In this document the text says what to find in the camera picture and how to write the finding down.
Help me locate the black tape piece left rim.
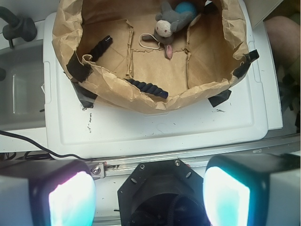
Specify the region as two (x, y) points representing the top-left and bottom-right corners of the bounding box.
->
(66, 51), (93, 82)

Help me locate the aluminium rail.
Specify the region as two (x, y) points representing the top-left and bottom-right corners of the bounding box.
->
(87, 133), (301, 179)

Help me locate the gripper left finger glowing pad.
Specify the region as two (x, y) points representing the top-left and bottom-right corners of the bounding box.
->
(0, 160), (96, 226)

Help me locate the black octagonal mount plate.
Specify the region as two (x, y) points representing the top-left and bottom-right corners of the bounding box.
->
(118, 159), (211, 226)

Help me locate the brown paper bag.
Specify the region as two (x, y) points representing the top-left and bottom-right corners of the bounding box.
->
(53, 0), (249, 114)

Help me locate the thin black cable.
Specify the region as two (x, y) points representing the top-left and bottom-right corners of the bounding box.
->
(0, 130), (95, 162)

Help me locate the white sink basin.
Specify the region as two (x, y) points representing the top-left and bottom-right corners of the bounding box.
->
(0, 40), (46, 130)

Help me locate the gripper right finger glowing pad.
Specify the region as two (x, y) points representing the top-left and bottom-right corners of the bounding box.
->
(203, 153), (301, 226)

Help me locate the blue felt ball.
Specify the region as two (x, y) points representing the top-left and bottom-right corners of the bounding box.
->
(174, 1), (198, 20)

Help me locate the black tape piece lower right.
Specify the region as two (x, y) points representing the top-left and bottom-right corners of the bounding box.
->
(208, 89), (232, 107)

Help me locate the black tape piece lower left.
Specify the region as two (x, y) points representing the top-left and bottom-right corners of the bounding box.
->
(72, 83), (97, 108)

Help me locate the black tape piece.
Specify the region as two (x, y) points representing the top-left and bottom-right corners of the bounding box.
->
(72, 83), (97, 108)
(208, 89), (232, 107)

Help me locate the dark blue rope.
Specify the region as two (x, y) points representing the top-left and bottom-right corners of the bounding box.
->
(88, 35), (169, 98)

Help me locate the black tape piece right rim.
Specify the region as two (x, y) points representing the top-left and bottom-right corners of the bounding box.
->
(233, 49), (259, 79)

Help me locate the black tape piece rim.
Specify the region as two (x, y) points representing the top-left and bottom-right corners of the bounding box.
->
(66, 51), (93, 82)
(233, 49), (259, 79)

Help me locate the gray plush mouse toy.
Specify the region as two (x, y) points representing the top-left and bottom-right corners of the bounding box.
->
(139, 1), (193, 59)

